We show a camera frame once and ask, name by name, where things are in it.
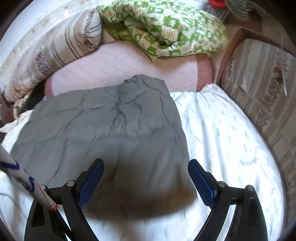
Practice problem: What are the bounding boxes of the striped floral long pillow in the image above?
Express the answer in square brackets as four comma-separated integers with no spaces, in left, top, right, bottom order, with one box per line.
[4,9,102,103]

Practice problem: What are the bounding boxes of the red object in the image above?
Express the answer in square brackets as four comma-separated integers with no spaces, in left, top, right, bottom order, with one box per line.
[209,0,227,8]

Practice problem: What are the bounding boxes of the dark maroon garment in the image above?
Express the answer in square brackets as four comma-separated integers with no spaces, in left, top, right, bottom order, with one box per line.
[1,93,15,124]

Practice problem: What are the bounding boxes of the grey quilted down jacket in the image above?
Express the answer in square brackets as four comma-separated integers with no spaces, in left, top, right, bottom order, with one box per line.
[11,75,197,220]

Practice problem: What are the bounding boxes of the white blue red cable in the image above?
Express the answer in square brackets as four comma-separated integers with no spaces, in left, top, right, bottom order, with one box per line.
[0,144,72,241]

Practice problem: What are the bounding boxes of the white leaf-print duvet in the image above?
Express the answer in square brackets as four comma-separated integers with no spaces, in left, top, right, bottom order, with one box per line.
[0,83,285,241]

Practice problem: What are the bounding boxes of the striped floral sofa cushion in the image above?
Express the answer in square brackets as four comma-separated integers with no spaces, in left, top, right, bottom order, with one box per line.
[221,39,295,224]

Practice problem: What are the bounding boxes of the pink bed blanket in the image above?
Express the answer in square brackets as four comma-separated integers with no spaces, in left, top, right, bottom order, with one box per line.
[45,41,213,97]

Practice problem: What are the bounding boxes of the checkered grey cloth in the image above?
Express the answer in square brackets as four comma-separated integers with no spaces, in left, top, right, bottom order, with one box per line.
[203,0,253,22]

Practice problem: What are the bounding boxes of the green white patterned quilt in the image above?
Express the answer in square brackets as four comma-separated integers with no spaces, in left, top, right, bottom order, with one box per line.
[97,1,228,60]

